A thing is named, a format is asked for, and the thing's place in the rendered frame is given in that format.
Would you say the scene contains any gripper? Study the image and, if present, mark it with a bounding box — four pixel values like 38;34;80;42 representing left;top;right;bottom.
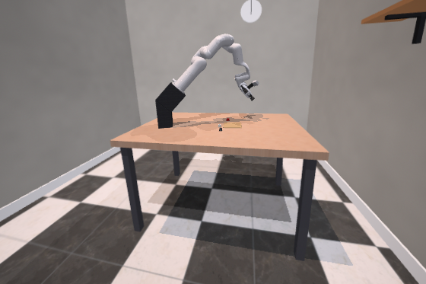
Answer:
240;85;255;101

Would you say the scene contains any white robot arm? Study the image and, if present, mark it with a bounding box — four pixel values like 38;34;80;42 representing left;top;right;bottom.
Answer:
172;34;259;94

